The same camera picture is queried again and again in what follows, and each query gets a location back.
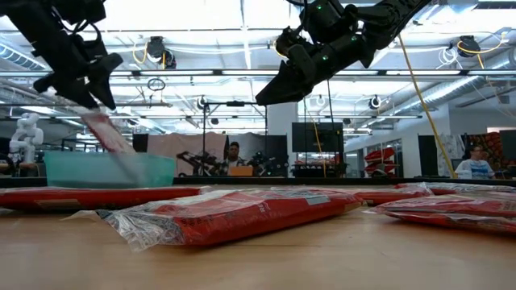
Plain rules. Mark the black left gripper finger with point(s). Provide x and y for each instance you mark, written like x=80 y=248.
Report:
x=102 y=76
x=68 y=90

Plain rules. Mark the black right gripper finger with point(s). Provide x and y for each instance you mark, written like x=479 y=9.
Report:
x=282 y=98
x=288 y=78

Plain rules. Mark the red Orville popcorn bag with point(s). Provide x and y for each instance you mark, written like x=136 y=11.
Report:
x=463 y=188
x=475 y=224
x=101 y=198
x=106 y=135
x=387 y=196
x=455 y=206
x=250 y=219

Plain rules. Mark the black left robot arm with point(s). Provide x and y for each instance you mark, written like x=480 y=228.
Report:
x=24 y=20

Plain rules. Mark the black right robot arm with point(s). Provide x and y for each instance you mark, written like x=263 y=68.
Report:
x=395 y=16

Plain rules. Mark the black background robot arm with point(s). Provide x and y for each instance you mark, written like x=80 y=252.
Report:
x=197 y=161
x=266 y=165

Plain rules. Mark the black monitor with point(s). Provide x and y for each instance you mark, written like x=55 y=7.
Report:
x=318 y=137

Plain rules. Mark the person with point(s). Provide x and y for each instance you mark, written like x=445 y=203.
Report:
x=475 y=167
x=234 y=155

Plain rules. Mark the black equipment shelf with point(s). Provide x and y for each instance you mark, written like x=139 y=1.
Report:
x=318 y=169

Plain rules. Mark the teal plastic basket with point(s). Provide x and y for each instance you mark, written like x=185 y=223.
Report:
x=72 y=171

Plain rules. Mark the orange box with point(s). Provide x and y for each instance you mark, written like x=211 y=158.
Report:
x=240 y=171

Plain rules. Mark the tan curtain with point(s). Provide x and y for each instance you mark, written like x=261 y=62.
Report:
x=173 y=149

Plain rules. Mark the red storage bins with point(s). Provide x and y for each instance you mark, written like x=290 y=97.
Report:
x=381 y=155

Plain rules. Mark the black partition panel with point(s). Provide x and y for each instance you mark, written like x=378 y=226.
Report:
x=427 y=155

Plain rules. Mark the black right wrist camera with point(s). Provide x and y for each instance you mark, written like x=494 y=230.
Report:
x=290 y=40

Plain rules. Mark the black camera stand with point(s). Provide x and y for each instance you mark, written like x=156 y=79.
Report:
x=235 y=103

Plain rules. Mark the silver ventilation duct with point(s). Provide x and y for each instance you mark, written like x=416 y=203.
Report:
x=463 y=86

